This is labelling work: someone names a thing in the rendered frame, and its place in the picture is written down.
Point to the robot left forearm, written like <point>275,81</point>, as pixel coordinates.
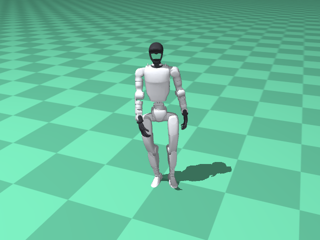
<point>182,103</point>

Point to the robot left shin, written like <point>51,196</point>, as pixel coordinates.
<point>172,161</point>

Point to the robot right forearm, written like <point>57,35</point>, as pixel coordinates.
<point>138,108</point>

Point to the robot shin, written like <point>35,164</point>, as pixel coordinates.
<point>172,161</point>
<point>154,163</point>

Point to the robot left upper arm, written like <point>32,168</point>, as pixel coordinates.
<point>175,73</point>

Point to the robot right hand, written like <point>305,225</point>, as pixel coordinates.
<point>141,127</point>

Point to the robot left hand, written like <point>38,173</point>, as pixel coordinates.
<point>185,117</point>

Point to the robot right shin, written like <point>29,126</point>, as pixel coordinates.
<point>154,163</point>

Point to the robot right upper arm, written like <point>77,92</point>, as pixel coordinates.
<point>139,73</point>

